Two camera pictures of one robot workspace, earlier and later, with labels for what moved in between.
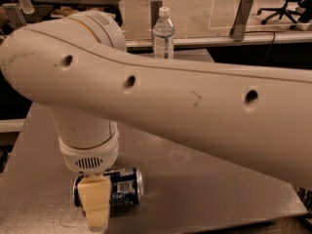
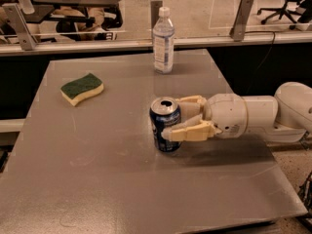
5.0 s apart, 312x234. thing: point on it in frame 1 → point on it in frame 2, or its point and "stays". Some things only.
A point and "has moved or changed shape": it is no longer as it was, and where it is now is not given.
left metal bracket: x=14 y=15 stays
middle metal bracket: x=155 y=5 stays
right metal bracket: x=237 y=32 stays
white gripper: x=90 y=159 → x=227 y=113
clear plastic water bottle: x=163 y=31 stays
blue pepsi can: x=126 y=187 has moved or changed shape
